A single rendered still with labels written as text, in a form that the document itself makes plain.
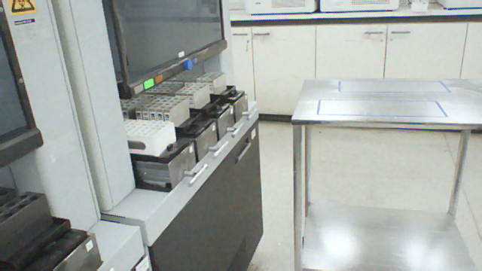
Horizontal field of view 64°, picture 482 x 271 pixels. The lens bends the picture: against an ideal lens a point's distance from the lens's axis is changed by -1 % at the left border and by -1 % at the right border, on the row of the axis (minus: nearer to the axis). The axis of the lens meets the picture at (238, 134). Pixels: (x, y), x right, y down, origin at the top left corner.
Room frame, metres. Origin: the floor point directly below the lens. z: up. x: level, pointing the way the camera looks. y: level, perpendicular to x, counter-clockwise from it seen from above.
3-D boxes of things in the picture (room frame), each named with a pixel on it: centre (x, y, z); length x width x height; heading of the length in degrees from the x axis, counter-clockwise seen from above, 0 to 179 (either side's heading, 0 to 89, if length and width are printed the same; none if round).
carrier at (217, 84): (1.34, 0.06, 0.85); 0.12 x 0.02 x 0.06; 158
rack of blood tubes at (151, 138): (0.94, 0.32, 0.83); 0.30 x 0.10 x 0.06; 69
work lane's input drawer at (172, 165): (0.99, 0.44, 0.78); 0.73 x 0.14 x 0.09; 69
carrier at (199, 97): (1.19, 0.11, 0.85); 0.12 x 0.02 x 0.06; 159
